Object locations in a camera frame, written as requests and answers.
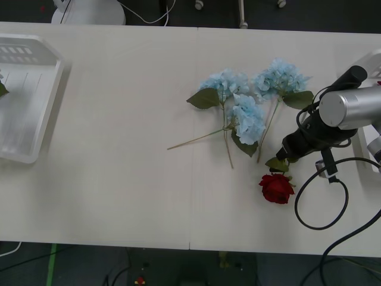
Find shallow white box with slots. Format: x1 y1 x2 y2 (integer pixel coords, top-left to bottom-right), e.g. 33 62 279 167
0 33 73 165

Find white pole with caster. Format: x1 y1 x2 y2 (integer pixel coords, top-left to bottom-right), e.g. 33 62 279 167
237 0 249 30

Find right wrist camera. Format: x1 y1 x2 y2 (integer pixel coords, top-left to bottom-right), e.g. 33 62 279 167
315 148 339 184

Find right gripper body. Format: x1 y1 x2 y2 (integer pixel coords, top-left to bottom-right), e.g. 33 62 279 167
281 130 317 160

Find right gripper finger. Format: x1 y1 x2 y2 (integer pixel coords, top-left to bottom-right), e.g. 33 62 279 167
275 147 289 163

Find black right camera cable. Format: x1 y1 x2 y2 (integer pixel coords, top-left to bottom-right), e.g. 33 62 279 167
294 157 381 286

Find white floor cable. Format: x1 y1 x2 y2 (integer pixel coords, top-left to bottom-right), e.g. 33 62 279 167
0 240 23 258

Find pale blue flower with stem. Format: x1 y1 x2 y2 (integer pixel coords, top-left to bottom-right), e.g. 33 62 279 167
186 67 250 170
167 94 267 158
251 58 315 164

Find flower with dark green leaf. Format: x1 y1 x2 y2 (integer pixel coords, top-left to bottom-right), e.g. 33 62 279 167
0 70 10 100

